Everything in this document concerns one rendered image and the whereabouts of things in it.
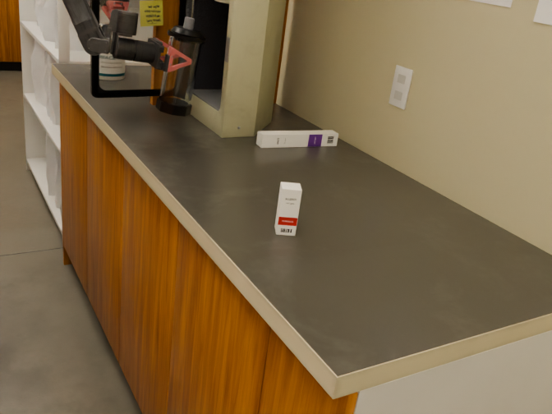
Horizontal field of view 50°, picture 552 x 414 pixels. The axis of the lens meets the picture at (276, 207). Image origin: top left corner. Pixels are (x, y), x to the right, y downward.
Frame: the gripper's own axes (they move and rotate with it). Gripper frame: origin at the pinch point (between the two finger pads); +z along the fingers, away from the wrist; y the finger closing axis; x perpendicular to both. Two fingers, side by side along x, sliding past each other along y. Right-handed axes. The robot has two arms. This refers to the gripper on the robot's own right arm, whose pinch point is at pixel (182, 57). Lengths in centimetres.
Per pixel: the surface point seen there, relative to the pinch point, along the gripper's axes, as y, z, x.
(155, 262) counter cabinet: -29, -10, 50
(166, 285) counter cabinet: -38, -10, 52
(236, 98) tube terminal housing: -6.6, 16.1, 8.5
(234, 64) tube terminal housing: -6.4, 13.3, -1.4
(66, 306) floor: 55, -9, 119
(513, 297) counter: -104, 30, 17
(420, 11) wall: -33, 52, -27
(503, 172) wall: -73, 56, 3
